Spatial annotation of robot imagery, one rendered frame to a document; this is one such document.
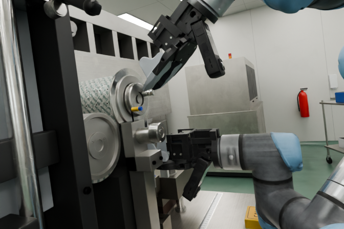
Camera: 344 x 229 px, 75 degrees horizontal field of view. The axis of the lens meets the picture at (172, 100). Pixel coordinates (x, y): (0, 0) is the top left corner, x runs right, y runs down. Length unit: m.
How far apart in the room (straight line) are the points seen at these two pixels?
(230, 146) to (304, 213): 0.16
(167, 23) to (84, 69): 0.50
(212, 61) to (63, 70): 0.29
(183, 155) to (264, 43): 4.58
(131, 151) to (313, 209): 0.32
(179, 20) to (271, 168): 0.34
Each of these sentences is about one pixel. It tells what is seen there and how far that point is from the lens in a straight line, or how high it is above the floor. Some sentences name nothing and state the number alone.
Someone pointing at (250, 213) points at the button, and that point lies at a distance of 0.67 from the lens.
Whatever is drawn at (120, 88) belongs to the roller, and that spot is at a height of 1.28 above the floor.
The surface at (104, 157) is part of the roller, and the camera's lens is 0.46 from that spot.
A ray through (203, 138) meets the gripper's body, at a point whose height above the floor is 1.15.
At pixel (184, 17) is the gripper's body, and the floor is 1.40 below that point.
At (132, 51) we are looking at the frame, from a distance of 1.20.
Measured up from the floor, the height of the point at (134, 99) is 1.25.
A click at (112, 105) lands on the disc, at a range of 0.47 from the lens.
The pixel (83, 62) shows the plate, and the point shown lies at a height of 1.41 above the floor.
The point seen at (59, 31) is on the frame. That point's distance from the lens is 0.23.
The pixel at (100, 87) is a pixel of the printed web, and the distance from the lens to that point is 0.51.
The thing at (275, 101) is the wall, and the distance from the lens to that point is 4.94.
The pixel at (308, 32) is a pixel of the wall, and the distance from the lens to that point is 5.05.
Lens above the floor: 1.25
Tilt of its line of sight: 1 degrees down
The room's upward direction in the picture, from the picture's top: 7 degrees counter-clockwise
